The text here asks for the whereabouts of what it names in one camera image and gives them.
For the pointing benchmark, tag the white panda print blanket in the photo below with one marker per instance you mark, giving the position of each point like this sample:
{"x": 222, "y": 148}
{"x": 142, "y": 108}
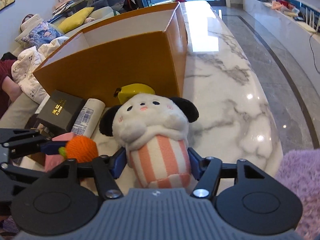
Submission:
{"x": 27, "y": 62}

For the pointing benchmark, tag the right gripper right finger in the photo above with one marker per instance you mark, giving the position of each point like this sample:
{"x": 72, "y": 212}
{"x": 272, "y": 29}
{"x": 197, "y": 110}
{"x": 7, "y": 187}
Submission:
{"x": 206, "y": 171}

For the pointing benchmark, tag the black gift box gold text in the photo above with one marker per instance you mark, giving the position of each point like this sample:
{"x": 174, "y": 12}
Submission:
{"x": 60, "y": 112}

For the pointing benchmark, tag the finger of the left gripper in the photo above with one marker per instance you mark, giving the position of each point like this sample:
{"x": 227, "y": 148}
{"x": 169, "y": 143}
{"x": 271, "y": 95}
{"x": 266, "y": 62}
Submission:
{"x": 22, "y": 175}
{"x": 17, "y": 143}

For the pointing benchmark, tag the person in red clothing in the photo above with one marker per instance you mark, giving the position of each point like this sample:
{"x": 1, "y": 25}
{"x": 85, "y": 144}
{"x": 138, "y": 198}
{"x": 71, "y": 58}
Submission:
{"x": 10, "y": 90}

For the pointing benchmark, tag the white wifi router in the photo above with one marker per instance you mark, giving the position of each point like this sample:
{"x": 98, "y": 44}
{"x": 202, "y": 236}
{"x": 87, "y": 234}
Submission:
{"x": 309, "y": 18}

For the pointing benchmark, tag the purple fluffy cloth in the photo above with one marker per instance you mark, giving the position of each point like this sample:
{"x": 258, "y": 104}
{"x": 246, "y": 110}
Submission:
{"x": 299, "y": 172}

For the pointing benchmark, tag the orange yarn ball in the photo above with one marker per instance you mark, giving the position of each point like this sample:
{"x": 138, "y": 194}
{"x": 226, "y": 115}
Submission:
{"x": 81, "y": 148}

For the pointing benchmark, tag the panda popcorn plush toy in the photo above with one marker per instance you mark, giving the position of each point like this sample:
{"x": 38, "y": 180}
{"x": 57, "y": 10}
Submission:
{"x": 154, "y": 132}

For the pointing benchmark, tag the yellow tape measure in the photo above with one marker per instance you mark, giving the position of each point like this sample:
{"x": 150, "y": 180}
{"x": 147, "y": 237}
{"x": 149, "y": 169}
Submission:
{"x": 125, "y": 93}

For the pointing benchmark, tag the floral blue pillow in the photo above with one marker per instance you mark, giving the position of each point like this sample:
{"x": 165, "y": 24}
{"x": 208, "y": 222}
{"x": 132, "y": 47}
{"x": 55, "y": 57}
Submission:
{"x": 39, "y": 33}

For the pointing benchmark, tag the white cylindrical tube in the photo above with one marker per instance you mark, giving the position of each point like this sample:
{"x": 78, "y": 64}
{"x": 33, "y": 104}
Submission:
{"x": 88, "y": 118}

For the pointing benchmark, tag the beige sofa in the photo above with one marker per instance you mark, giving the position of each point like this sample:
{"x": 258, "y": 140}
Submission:
{"x": 20, "y": 111}

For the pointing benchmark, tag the orange cardboard storage box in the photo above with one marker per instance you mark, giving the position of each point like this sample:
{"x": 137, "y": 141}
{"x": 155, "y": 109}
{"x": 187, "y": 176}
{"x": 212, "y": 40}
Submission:
{"x": 147, "y": 46}

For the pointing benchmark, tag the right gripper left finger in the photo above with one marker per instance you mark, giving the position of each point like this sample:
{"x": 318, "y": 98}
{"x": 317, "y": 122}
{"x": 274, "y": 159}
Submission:
{"x": 107, "y": 169}

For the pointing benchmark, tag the yellow pillow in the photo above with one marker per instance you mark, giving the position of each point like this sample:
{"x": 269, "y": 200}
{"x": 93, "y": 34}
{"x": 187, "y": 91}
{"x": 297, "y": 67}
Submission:
{"x": 76, "y": 20}

